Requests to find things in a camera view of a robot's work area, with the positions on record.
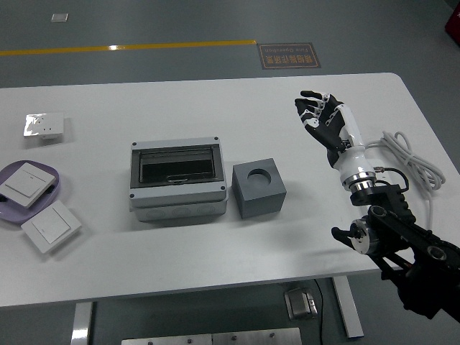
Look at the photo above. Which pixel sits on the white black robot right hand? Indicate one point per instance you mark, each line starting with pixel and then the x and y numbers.
pixel 350 158

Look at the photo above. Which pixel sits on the grey electrical box with lid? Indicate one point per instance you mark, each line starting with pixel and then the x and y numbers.
pixel 179 201

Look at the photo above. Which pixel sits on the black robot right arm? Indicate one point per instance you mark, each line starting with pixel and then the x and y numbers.
pixel 395 230

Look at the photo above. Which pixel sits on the grey cube with round hole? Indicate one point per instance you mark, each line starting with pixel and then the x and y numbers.
pixel 258 201

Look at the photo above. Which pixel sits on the silver floor socket box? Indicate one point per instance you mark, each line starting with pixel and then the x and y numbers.
pixel 300 303

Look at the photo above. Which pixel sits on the brown floor sign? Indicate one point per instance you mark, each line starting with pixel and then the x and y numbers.
pixel 289 55

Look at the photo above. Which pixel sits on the white table leg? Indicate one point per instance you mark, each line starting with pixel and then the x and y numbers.
pixel 348 309
pixel 81 323

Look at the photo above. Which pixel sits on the red object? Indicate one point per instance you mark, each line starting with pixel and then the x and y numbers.
pixel 453 19

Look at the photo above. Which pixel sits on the small silver floor plate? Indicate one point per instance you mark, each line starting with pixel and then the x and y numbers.
pixel 59 17

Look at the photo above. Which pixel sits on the purple tray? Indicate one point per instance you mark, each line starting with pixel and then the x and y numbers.
pixel 9 215

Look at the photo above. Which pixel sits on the grey metal base plate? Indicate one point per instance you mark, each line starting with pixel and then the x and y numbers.
pixel 165 340
pixel 257 337

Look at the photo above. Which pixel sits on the white wall switch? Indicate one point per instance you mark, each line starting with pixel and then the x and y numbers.
pixel 25 183
pixel 50 224

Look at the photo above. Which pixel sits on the white wall socket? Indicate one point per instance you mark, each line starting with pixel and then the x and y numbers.
pixel 43 125

